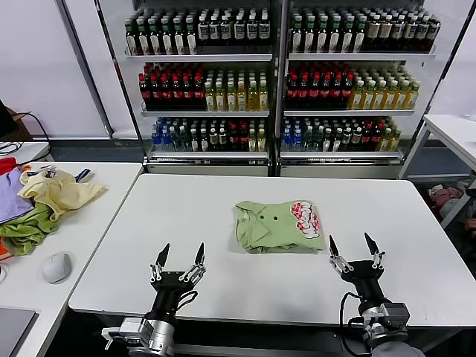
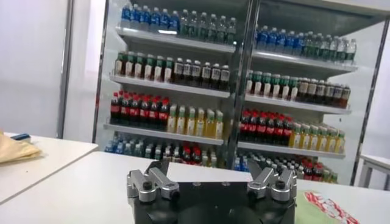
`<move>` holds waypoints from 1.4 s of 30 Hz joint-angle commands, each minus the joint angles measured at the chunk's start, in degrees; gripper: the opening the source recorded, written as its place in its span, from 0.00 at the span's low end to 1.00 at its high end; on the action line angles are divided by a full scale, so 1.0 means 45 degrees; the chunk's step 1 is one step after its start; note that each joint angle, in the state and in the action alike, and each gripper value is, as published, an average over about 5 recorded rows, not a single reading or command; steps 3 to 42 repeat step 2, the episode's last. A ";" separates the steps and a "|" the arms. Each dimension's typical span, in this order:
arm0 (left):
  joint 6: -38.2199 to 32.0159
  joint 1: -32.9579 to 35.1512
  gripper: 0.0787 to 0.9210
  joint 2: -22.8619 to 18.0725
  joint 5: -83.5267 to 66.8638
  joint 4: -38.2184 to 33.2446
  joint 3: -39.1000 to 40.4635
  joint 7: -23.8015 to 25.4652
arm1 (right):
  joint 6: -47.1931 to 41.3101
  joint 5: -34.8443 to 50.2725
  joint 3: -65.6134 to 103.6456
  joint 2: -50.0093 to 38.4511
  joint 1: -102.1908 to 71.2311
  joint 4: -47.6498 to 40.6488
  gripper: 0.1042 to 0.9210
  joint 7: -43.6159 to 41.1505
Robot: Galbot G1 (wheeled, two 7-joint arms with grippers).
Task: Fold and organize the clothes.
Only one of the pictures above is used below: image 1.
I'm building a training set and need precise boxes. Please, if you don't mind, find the light green polo shirt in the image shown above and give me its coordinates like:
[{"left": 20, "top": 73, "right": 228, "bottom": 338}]
[{"left": 233, "top": 199, "right": 327, "bottom": 256}]

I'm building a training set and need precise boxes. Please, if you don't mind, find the small dark blue object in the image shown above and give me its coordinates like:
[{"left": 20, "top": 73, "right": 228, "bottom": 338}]
[{"left": 74, "top": 167, "right": 94, "bottom": 184}]

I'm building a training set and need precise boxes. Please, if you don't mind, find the brown cardboard box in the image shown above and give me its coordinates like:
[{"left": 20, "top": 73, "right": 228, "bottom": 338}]
[{"left": 7, "top": 107, "right": 35, "bottom": 141}]

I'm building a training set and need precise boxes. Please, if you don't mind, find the white drinks shelf unit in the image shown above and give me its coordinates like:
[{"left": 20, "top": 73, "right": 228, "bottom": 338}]
[
  {"left": 278, "top": 0, "right": 466, "bottom": 179},
  {"left": 94, "top": 0, "right": 283, "bottom": 178}
]

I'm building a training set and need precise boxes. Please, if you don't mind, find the white table with legs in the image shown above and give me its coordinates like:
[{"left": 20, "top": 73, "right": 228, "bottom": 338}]
[{"left": 397, "top": 113, "right": 476, "bottom": 231}]

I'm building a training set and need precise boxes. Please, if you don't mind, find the red garment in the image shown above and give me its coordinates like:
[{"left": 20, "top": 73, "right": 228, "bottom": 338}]
[{"left": 0, "top": 156, "right": 18, "bottom": 176}]

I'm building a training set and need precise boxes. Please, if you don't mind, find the pink crumpled garment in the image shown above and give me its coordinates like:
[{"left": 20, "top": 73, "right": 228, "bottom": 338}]
[{"left": 433, "top": 187, "right": 464, "bottom": 205}]

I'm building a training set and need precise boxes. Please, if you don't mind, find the white-labelled dark drink bottle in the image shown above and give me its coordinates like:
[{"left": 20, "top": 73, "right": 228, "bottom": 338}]
[
  {"left": 258, "top": 11, "right": 271, "bottom": 48},
  {"left": 221, "top": 11, "right": 234, "bottom": 48},
  {"left": 197, "top": 11, "right": 210, "bottom": 48},
  {"left": 209, "top": 11, "right": 222, "bottom": 48},
  {"left": 245, "top": 11, "right": 259, "bottom": 48},
  {"left": 234, "top": 11, "right": 246, "bottom": 48}
]

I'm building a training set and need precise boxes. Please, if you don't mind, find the black box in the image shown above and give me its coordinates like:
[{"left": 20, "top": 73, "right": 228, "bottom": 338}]
[{"left": 0, "top": 99, "right": 16, "bottom": 138}]

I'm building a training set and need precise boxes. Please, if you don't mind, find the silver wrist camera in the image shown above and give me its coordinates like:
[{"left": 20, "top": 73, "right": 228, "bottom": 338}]
[
  {"left": 102, "top": 318, "right": 147, "bottom": 350},
  {"left": 379, "top": 301, "right": 411, "bottom": 330}
]

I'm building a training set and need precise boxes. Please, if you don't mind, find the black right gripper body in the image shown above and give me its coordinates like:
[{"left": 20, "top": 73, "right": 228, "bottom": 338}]
[{"left": 341, "top": 261, "right": 386, "bottom": 309}]

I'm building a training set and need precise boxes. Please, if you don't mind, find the green-capped brown tea bottle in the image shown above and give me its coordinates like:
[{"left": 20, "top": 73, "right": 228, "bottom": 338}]
[
  {"left": 125, "top": 19, "right": 138, "bottom": 56},
  {"left": 341, "top": 16, "right": 354, "bottom": 54},
  {"left": 328, "top": 16, "right": 341, "bottom": 54},
  {"left": 161, "top": 19, "right": 174, "bottom": 56},
  {"left": 173, "top": 19, "right": 186, "bottom": 55},
  {"left": 290, "top": 16, "right": 303, "bottom": 54},
  {"left": 315, "top": 16, "right": 329, "bottom": 54},
  {"left": 149, "top": 19, "right": 161, "bottom": 56},
  {"left": 137, "top": 19, "right": 149, "bottom": 56},
  {"left": 303, "top": 16, "right": 316, "bottom": 54},
  {"left": 353, "top": 16, "right": 367, "bottom": 54},
  {"left": 185, "top": 19, "right": 199, "bottom": 55}
]

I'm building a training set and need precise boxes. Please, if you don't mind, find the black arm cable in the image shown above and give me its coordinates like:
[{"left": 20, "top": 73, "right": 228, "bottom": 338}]
[
  {"left": 338, "top": 292, "right": 369, "bottom": 357},
  {"left": 177, "top": 289, "right": 200, "bottom": 309}
]

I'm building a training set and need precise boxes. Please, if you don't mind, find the pale grey crumpled garment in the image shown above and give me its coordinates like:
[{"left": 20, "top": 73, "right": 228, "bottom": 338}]
[{"left": 440, "top": 199, "right": 466, "bottom": 217}]

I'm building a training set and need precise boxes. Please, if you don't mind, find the purple garment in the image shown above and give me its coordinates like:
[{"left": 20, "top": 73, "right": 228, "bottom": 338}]
[{"left": 0, "top": 166, "right": 34, "bottom": 224}]

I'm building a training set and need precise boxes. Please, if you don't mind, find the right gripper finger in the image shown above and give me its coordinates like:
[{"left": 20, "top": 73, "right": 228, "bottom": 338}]
[
  {"left": 364, "top": 232, "right": 386, "bottom": 269},
  {"left": 329, "top": 234, "right": 353, "bottom": 274}
]

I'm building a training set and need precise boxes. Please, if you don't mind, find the olive green crumpled garment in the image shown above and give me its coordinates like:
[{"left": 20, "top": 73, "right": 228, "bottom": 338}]
[{"left": 0, "top": 202, "right": 60, "bottom": 257}]

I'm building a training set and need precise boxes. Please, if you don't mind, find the grey laptop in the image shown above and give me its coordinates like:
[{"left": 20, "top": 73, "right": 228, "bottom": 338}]
[{"left": 0, "top": 306, "right": 40, "bottom": 357}]

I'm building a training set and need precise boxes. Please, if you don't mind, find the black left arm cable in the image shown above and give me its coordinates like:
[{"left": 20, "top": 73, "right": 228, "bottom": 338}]
[{"left": 177, "top": 289, "right": 200, "bottom": 309}]

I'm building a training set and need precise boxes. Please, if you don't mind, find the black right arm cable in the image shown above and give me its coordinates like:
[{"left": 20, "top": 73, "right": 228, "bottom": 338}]
[{"left": 338, "top": 292, "right": 369, "bottom": 357}]

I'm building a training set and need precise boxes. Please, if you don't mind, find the pale yellow shirt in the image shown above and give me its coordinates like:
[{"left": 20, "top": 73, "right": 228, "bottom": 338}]
[{"left": 17, "top": 167, "right": 109, "bottom": 221}]

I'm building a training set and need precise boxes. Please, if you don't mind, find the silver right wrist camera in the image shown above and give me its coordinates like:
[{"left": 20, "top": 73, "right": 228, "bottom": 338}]
[{"left": 379, "top": 301, "right": 411, "bottom": 330}]

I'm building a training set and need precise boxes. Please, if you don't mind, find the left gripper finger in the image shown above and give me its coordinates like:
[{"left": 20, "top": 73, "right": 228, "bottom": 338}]
[
  {"left": 149, "top": 242, "right": 171, "bottom": 282},
  {"left": 179, "top": 242, "right": 207, "bottom": 286}
]

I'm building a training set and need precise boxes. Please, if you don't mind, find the tan-labelled dark drink bottle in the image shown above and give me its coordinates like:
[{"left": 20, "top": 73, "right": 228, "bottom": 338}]
[
  {"left": 416, "top": 15, "right": 430, "bottom": 51},
  {"left": 404, "top": 15, "right": 417, "bottom": 51},
  {"left": 428, "top": 15, "right": 442, "bottom": 51},
  {"left": 367, "top": 15, "right": 380, "bottom": 51},
  {"left": 391, "top": 15, "right": 405, "bottom": 51},
  {"left": 379, "top": 15, "right": 393, "bottom": 51}
]

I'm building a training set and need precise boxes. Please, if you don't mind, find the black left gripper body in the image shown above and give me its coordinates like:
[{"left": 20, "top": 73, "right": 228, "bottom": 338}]
[{"left": 150, "top": 271, "right": 194, "bottom": 321}]

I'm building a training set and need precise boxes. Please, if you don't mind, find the grey computer mouse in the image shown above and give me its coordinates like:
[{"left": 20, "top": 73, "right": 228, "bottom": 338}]
[{"left": 41, "top": 251, "right": 72, "bottom": 284}]

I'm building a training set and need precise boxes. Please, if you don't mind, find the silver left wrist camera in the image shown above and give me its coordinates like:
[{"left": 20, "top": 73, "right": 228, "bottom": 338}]
[{"left": 102, "top": 318, "right": 147, "bottom": 350}]

